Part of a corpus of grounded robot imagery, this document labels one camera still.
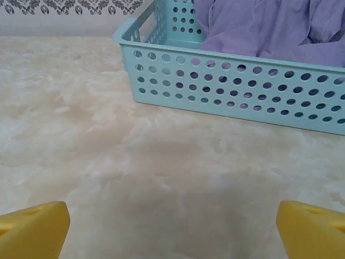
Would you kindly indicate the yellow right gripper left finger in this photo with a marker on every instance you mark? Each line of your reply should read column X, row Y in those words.
column 32, row 232

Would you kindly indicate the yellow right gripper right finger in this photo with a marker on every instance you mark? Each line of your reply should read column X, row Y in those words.
column 315, row 234

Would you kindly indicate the purple t-shirt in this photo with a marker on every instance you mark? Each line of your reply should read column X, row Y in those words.
column 269, row 27

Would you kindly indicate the teal perforated plastic basket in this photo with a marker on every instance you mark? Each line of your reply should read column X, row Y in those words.
column 205, row 64

